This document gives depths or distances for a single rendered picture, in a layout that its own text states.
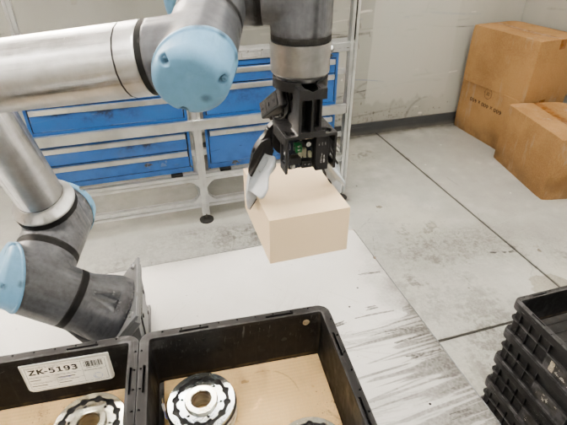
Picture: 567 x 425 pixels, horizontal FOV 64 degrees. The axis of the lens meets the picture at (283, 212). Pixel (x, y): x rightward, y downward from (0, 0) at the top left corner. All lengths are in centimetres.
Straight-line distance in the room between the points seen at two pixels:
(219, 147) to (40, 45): 197
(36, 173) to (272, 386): 54
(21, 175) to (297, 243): 48
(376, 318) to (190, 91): 77
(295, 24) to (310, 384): 54
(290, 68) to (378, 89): 312
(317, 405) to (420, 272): 165
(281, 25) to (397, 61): 314
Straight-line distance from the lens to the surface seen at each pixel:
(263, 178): 64
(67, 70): 51
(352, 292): 114
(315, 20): 56
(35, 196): 91
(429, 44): 379
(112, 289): 95
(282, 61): 57
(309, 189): 69
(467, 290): 232
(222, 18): 48
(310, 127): 59
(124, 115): 235
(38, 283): 91
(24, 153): 86
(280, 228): 63
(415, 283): 228
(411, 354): 103
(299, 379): 80
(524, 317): 140
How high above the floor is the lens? 147
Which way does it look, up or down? 33 degrees down
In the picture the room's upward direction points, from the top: straight up
